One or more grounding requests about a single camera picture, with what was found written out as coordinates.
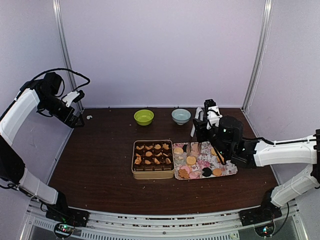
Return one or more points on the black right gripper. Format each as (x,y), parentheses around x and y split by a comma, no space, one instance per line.
(200,129)

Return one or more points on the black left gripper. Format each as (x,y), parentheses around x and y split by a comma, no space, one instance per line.
(65,118)

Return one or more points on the metal serving tongs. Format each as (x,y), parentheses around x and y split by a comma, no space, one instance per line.
(199,114)

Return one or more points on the gold cookie tin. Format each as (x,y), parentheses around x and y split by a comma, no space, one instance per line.
(155,161)

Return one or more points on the brown flower cookie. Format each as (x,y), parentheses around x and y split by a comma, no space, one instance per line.
(140,147)

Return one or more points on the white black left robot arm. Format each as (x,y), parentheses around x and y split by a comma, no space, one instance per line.
(43,94)

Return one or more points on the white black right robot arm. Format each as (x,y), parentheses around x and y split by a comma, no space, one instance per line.
(226,138)

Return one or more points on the floral cookie tray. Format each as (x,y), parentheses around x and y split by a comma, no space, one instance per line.
(202,156)

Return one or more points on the light blue striped bowl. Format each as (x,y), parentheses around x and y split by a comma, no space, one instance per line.
(180,116)

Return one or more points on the round patterned biscuit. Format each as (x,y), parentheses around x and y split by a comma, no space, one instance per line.
(178,150)

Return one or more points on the black sandwich cookie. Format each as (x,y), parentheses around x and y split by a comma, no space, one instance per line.
(206,172)

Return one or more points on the pink round cookie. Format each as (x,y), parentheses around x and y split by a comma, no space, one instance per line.
(186,168)

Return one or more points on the green bowl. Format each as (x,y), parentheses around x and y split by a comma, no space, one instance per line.
(144,117)

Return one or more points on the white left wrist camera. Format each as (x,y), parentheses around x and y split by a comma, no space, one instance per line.
(73,97)

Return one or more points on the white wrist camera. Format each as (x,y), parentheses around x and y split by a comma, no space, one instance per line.
(73,97)
(212,114)

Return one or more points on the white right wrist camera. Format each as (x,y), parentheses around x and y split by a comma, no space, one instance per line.
(212,114)

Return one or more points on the aluminium corner post left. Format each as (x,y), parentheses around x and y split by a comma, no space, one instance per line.
(63,43)

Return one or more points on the aluminium corner post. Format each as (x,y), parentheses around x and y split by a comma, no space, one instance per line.
(261,47)
(63,43)

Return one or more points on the aluminium front rail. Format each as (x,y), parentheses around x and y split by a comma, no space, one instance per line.
(223,225)

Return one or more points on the aluminium corner post right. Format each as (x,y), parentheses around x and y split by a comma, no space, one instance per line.
(261,47)

